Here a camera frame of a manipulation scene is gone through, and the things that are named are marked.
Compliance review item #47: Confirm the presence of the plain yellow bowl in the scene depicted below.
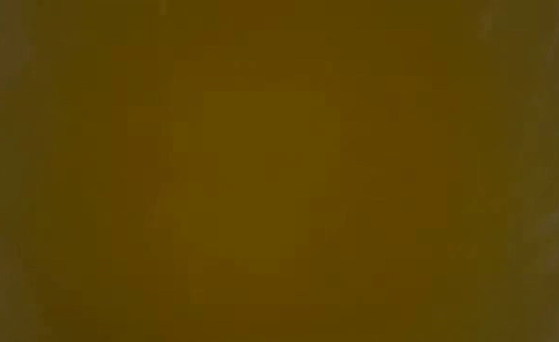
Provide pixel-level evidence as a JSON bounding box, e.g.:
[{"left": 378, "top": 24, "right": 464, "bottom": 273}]
[{"left": 0, "top": 0, "right": 559, "bottom": 342}]

